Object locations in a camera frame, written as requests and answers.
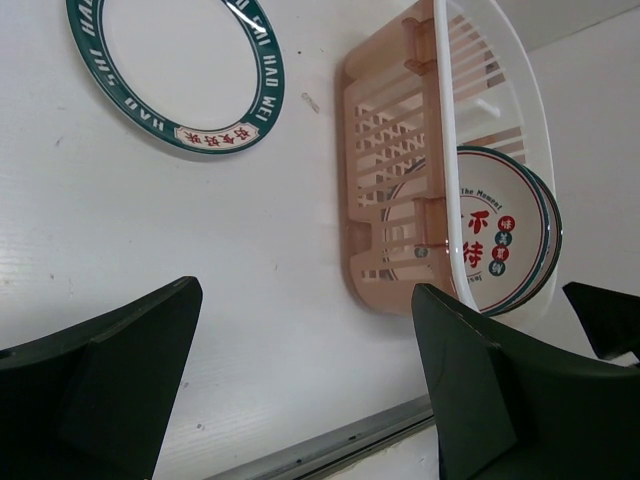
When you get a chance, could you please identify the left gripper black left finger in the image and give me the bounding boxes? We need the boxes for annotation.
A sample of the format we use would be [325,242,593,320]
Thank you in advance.
[1,276,203,479]

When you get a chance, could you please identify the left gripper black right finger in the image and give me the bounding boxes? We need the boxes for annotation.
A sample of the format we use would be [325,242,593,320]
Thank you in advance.
[411,284,639,479]

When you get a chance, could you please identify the white plate red characters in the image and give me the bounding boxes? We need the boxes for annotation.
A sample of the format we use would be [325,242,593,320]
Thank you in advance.
[361,146,549,315]

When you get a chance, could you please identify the white plate dark teal rim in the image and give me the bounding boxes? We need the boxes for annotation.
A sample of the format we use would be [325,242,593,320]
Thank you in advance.
[66,1,285,155]

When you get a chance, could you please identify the white plate orange sunburst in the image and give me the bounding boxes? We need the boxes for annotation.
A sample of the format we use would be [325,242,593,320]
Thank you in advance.
[524,170,563,303]

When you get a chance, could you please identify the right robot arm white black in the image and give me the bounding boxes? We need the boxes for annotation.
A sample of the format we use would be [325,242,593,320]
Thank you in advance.
[562,282,639,368]

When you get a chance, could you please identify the white orange plastic dish rack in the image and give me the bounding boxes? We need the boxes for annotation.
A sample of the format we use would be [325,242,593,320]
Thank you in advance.
[336,1,562,326]

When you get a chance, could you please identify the aluminium rail front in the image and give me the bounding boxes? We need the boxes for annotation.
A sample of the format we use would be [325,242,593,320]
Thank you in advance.
[154,397,436,480]

